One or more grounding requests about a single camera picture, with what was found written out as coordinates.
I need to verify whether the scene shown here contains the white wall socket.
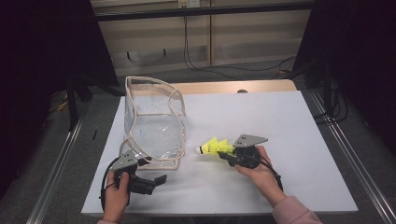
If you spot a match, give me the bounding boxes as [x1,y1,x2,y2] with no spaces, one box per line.
[177,0,201,8]

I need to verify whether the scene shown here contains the black horizontal bar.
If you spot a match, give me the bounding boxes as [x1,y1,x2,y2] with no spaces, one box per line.
[94,2,316,22]

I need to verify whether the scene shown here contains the black stand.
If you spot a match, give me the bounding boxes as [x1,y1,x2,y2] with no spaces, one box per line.
[66,74,94,132]

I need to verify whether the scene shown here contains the hand-held gripper cable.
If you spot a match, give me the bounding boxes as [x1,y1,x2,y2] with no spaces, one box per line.
[260,154,285,192]
[99,157,121,213]

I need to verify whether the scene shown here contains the left hand-held gripper cable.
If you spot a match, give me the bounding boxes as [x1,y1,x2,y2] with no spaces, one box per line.
[99,157,121,213]

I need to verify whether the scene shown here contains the white table sheet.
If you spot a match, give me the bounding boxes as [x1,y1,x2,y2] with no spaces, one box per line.
[80,91,359,217]

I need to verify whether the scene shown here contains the black hanging wall cable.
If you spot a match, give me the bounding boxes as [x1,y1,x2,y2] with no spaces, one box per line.
[182,15,297,80]

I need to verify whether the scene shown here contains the black floor cables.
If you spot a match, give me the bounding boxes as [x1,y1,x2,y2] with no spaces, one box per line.
[312,80,349,125]

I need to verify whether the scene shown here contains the black curtain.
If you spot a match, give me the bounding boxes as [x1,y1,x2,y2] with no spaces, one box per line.
[0,0,120,200]
[292,0,396,153]

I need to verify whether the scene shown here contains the metal floor rail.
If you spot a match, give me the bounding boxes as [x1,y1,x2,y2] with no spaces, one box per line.
[26,118,85,224]
[309,90,396,224]

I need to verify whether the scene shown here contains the right hand-held gripper cable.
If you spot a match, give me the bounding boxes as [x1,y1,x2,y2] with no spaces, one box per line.
[260,154,285,192]

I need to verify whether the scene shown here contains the clear bag with beige trim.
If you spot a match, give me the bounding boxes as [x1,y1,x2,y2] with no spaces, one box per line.
[117,76,187,172]

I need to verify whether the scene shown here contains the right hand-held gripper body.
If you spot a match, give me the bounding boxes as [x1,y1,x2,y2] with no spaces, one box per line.
[228,133,269,170]

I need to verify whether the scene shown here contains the person's left hand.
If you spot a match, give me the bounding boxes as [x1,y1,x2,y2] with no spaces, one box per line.
[102,171,132,221]

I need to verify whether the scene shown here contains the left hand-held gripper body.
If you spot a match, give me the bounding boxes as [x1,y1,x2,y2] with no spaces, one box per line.
[110,149,156,196]

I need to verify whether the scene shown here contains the person's right hand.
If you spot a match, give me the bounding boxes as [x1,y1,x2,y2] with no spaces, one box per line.
[233,146,288,208]

